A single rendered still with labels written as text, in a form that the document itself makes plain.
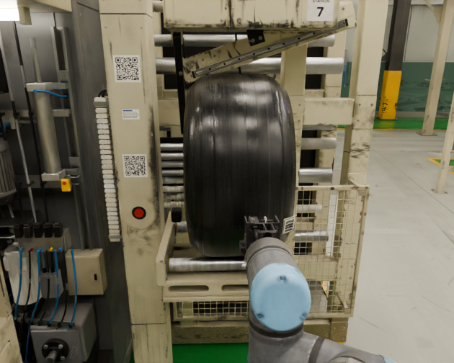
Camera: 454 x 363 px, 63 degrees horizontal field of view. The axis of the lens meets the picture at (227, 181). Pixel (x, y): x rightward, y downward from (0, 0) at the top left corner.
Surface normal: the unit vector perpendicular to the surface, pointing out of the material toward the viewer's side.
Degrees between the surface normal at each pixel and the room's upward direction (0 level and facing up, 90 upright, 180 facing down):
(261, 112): 45
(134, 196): 90
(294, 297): 78
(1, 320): 0
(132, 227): 90
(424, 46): 90
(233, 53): 90
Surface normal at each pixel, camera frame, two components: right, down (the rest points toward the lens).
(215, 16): 0.04, 0.32
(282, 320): 0.04, 0.11
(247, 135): 0.03, -0.23
